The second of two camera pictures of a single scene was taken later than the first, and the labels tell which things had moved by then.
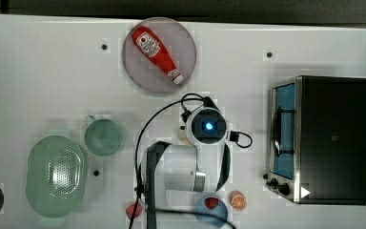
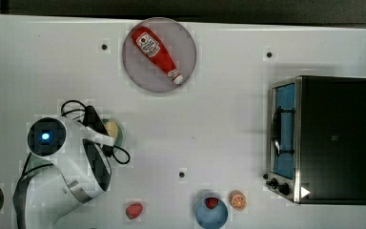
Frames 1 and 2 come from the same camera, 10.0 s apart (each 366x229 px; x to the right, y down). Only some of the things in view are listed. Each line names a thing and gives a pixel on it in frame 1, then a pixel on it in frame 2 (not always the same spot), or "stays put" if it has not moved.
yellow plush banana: (182, 137) to (111, 129)
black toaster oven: (319, 140) stays put
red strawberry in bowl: (212, 202) stays put
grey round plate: (145, 71) stays put
